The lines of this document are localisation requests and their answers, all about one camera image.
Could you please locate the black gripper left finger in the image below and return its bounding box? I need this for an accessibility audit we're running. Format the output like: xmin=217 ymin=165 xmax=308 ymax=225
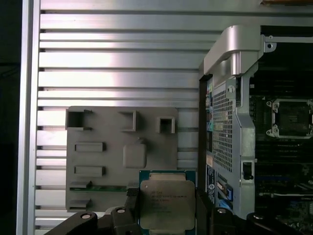
xmin=48 ymin=188 xmax=140 ymax=235

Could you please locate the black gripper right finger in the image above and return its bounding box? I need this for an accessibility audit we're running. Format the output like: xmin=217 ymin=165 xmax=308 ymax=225
xmin=195 ymin=188 xmax=303 ymax=235

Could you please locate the silver green CPU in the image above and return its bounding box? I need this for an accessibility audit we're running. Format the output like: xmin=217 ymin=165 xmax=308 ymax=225
xmin=138 ymin=170 xmax=197 ymax=235

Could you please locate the CPU socket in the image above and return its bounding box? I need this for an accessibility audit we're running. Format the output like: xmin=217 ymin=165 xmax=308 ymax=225
xmin=266 ymin=97 xmax=313 ymax=139

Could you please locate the green RAM stick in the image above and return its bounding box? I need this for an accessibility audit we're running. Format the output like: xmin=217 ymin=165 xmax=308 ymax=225
xmin=69 ymin=185 xmax=129 ymax=192

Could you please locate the grey plastic parts rack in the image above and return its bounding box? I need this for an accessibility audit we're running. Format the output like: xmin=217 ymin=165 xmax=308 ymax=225
xmin=65 ymin=105 xmax=180 ymax=212

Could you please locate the grey metal PC case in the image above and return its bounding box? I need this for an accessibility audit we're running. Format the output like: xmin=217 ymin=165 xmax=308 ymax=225
xmin=198 ymin=24 xmax=313 ymax=235

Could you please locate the dark motherboard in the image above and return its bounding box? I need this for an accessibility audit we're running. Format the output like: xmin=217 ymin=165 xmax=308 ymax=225
xmin=249 ymin=78 xmax=313 ymax=230

